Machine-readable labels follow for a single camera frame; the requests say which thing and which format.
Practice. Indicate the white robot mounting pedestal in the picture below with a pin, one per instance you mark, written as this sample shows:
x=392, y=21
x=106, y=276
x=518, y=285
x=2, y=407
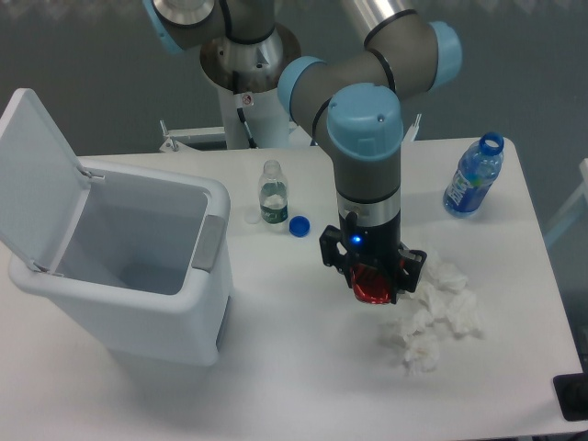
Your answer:
x=246, y=77

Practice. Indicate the clear bottle with green label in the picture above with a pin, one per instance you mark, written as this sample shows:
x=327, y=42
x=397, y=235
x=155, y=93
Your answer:
x=273, y=196

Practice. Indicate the white trash can with lid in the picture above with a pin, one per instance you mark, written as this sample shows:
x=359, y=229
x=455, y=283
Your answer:
x=137, y=257

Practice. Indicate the blue plastic drink bottle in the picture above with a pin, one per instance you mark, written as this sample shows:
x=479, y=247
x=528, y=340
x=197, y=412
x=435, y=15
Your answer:
x=478, y=168

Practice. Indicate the crushed red soda can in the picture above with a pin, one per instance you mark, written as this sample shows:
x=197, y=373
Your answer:
x=371, y=284

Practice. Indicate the white metal frame bracket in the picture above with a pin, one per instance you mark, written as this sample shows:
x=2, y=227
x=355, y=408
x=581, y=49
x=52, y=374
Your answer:
x=201, y=139

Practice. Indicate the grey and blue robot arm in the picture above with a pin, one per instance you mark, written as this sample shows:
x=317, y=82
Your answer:
x=351, y=110

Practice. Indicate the crumpled white tissue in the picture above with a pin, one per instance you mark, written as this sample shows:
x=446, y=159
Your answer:
x=421, y=353
x=462, y=315
x=425, y=307
x=442, y=274

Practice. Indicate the white bottle cap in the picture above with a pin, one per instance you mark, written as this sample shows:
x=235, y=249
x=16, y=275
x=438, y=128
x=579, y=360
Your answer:
x=251, y=217

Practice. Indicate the blue bottle cap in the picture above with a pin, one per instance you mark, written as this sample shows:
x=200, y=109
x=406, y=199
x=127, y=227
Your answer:
x=299, y=226

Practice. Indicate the black device at table edge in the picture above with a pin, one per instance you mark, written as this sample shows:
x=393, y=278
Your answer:
x=571, y=391

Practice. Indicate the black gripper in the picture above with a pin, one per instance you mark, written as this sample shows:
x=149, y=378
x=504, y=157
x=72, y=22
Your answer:
x=378, y=247

